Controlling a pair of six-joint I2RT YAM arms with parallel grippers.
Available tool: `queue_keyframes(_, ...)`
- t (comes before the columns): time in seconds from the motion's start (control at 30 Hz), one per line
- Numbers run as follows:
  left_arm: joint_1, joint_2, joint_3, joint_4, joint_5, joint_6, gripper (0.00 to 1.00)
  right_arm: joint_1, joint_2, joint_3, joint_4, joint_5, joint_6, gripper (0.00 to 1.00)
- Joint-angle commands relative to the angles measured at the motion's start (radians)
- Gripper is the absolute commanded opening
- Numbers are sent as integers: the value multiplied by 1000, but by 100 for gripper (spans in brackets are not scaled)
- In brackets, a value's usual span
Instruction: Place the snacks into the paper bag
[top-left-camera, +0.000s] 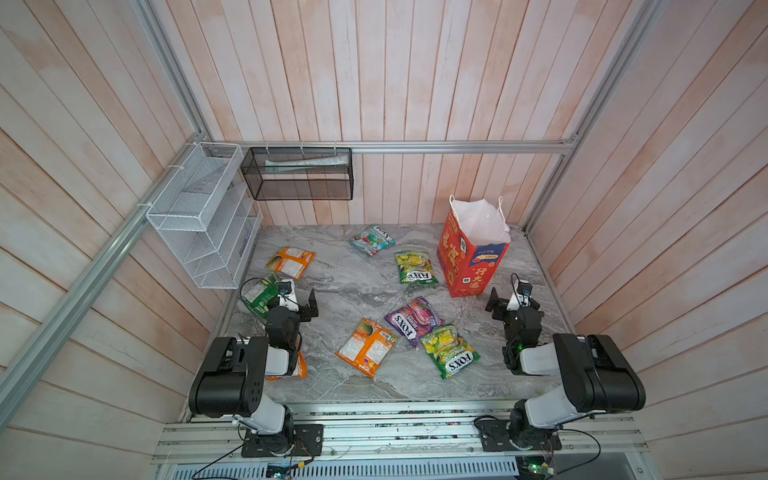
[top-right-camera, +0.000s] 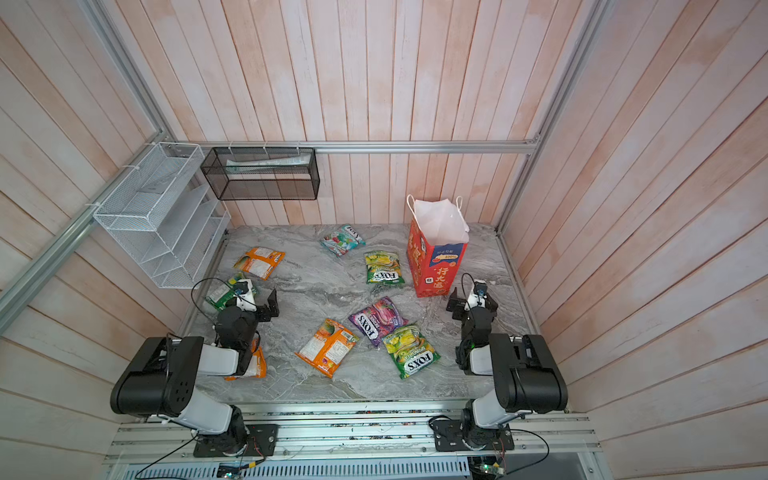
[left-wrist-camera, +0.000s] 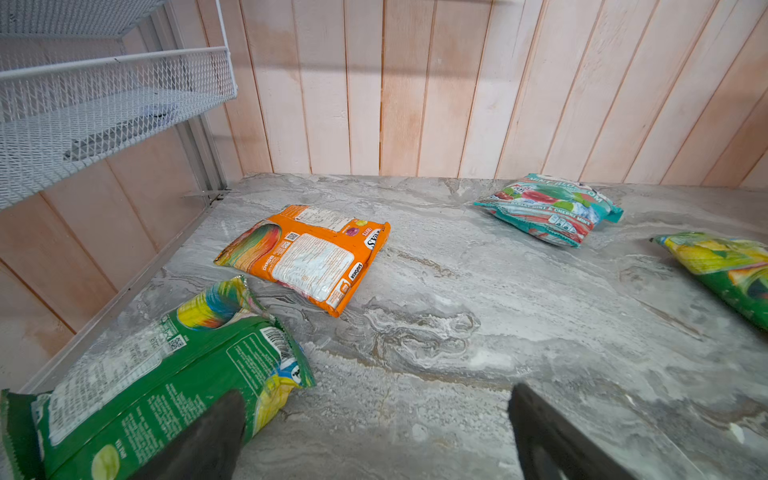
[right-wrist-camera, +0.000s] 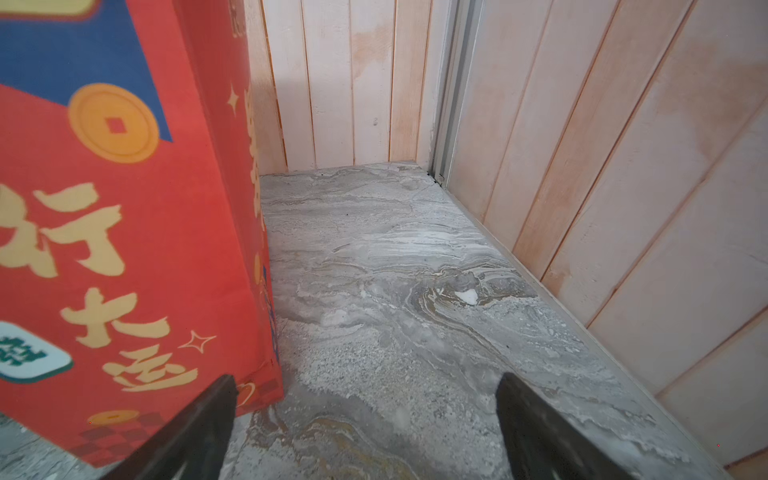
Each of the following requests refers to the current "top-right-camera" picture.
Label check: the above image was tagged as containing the orange candy bag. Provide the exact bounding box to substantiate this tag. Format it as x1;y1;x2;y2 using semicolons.
296;319;359;378
234;247;285;280
225;339;267;381

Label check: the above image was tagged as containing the red paper bag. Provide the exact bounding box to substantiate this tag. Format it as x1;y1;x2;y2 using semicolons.
406;194;470;298

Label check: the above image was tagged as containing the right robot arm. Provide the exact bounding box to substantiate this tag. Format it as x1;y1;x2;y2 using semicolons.
444;282;568;450

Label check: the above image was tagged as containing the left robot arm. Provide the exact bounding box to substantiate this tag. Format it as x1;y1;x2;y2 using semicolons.
110;290;279;456

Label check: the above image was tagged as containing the orange candy bag back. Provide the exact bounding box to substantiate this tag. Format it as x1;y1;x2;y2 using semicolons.
234;247;285;280

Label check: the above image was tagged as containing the green lemon candy bag front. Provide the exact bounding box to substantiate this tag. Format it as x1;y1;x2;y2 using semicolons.
382;324;441;379

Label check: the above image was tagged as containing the purple berry candy bag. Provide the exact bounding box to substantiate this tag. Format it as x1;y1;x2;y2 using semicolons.
348;296;408;348

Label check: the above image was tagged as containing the green spring tea candy bag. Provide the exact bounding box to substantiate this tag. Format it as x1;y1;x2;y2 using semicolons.
364;250;405;285

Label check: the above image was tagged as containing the teal mint candy bag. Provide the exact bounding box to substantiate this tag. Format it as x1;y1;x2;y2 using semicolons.
320;224;366;257

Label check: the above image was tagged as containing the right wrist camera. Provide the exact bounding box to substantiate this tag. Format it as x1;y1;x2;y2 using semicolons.
467;281;488;310

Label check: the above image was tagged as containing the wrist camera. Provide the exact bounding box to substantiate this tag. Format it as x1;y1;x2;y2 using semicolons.
467;281;488;310
232;279;257;311

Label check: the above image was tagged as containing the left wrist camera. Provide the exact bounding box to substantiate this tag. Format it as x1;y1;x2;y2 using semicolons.
232;279;257;311

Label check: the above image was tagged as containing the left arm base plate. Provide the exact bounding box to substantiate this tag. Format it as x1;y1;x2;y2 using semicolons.
193;423;279;458

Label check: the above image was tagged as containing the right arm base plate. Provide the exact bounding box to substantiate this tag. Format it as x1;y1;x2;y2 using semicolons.
427;415;514;452

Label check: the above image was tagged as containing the white wire mesh shelf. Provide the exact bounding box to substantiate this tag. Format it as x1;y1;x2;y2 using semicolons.
94;142;231;290

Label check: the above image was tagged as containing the black mesh wall basket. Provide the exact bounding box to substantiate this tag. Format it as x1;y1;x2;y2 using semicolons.
201;146;321;201

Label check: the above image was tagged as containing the aluminium frame rail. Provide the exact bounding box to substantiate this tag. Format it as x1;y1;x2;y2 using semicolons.
196;140;538;154

